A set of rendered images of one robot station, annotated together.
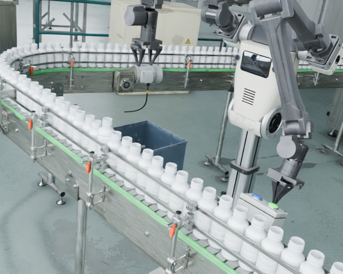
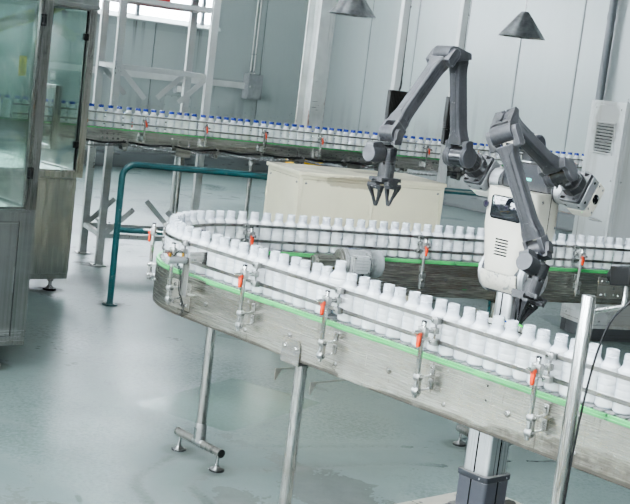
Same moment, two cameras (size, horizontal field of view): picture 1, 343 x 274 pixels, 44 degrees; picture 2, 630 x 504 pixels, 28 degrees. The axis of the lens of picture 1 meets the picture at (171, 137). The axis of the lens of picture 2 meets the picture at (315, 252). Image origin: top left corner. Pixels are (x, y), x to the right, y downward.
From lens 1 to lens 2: 278 cm
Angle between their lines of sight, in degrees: 16
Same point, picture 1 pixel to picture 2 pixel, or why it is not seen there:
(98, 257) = not seen: outside the picture
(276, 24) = (509, 151)
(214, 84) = (467, 288)
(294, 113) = (533, 232)
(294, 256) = (527, 337)
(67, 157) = (287, 315)
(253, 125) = (508, 281)
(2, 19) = (49, 205)
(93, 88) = not seen: hidden behind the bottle
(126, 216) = (364, 359)
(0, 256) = not seen: outside the picture
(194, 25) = (430, 213)
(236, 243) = (479, 345)
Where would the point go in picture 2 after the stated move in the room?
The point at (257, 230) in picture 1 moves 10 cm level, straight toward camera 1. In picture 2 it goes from (497, 326) to (489, 331)
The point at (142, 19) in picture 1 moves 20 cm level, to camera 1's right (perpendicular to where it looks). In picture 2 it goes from (381, 154) to (440, 162)
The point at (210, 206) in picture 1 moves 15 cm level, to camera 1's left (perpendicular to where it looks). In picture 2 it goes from (454, 318) to (406, 311)
